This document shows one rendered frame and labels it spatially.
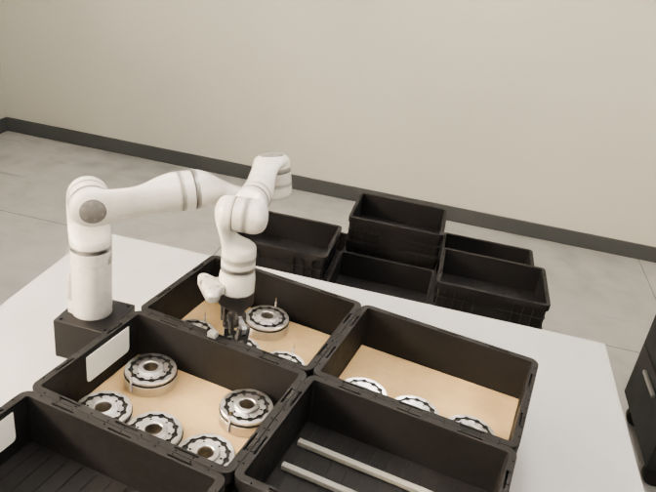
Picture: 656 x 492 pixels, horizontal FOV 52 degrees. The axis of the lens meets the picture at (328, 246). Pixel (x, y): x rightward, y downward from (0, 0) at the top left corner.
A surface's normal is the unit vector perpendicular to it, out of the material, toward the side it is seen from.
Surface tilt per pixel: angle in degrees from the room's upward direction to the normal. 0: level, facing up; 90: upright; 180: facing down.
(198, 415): 0
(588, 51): 90
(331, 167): 90
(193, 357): 90
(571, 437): 0
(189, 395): 0
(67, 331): 90
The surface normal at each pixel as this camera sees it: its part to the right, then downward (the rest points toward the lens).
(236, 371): -0.39, 0.37
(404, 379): 0.12, -0.88
